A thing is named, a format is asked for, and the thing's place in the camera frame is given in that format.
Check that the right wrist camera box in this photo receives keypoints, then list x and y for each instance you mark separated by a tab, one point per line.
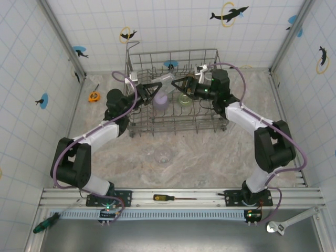
202	73

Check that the aluminium side rail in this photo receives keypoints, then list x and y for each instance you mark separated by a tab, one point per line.
278	95

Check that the blue plastic cup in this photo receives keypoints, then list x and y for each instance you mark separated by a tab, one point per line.
170	63

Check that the blue circle fish sticker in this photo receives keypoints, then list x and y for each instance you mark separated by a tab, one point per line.
44	101

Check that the blue circle shark sticker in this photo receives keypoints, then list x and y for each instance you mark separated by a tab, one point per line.
78	50

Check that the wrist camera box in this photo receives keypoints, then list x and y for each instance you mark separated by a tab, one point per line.
202	73
134	76

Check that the aluminium corner post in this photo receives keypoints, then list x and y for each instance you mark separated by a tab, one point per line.
291	36
60	39

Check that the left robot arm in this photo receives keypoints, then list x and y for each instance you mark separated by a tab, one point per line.
105	134

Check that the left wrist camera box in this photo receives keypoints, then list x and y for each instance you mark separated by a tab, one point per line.
134	76

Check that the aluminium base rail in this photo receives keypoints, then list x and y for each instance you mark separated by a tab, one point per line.
210	191

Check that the orange tape measure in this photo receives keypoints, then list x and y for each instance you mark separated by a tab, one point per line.
94	97

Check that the steel adjustable wrench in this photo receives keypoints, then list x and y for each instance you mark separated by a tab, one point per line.
296	218

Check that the lilac plastic cup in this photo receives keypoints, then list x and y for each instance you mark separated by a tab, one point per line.
160	102

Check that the clear round plastic cup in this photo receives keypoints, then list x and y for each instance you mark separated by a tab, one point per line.
162	157
165	80

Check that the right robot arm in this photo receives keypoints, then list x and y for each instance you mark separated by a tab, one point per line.
275	149

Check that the green translucent plastic cup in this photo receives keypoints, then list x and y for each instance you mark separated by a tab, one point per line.
185	101

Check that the yellow black screwdriver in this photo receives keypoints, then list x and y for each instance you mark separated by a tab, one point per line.
160	197

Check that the clear faceted plastic cup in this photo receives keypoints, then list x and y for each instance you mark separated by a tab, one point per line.
208	77

